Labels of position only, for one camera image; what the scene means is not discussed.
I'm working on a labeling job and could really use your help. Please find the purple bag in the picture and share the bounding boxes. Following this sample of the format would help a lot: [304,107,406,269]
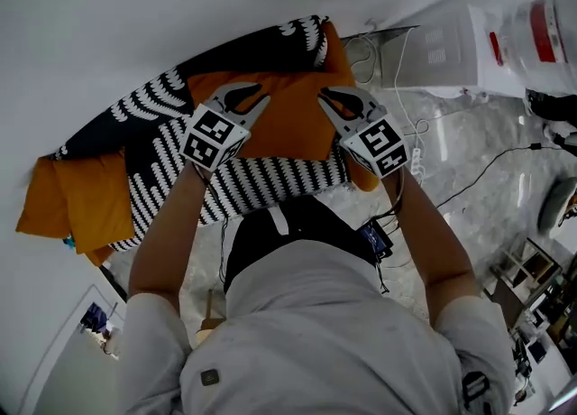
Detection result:
[79,300,112,336]

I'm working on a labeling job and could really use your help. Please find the wooden shelf unit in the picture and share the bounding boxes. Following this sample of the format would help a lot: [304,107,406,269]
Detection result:
[489,236,577,360]

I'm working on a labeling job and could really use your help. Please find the person's right forearm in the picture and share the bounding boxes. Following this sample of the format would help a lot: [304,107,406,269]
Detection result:
[380,173,479,328]

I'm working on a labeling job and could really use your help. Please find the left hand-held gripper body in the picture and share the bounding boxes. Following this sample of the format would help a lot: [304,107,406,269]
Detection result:
[181,97,252,173]

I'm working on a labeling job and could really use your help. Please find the long black cable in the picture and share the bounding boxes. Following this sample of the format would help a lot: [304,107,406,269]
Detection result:
[435,142,564,208]

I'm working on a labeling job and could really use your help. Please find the light wooden table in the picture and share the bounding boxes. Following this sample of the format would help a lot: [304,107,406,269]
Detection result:
[195,289,227,352]

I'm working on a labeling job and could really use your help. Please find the black white patterned sofa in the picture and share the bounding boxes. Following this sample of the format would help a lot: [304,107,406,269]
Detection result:
[47,14,382,254]

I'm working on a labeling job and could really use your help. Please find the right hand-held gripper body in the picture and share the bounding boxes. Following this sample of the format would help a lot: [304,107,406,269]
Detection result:
[338,105,409,179]

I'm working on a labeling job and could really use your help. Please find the white water dispenser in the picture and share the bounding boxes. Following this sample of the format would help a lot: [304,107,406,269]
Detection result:
[377,1,531,99]

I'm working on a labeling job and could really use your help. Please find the person's white shirt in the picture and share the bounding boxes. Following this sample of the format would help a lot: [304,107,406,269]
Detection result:
[115,235,517,415]

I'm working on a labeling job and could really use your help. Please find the black white strap buckle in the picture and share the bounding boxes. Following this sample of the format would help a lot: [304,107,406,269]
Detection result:
[460,370,492,415]

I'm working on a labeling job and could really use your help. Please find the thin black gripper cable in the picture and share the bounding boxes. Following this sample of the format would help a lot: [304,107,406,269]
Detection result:
[193,164,231,291]

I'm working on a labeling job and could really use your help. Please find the white power strip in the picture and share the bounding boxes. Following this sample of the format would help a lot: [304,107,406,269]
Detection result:
[408,146,427,179]

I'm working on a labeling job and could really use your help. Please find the person's left forearm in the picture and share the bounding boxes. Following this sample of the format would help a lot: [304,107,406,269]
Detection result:
[128,162,213,301]

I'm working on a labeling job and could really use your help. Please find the person's black trousers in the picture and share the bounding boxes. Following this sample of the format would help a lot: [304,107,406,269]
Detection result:
[224,196,380,292]

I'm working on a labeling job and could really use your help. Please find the clear water bottle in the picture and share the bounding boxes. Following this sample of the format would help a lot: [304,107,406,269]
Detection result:
[489,0,577,81]

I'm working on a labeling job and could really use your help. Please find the orange cushion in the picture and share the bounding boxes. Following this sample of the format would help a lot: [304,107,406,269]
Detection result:
[186,70,358,162]
[14,155,76,239]
[52,148,137,255]

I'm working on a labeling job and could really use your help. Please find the grey round chair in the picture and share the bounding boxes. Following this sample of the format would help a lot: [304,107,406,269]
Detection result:
[537,177,577,239]

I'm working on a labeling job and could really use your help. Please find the black controller box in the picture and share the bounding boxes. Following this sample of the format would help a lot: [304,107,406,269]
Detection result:
[359,218,396,262]

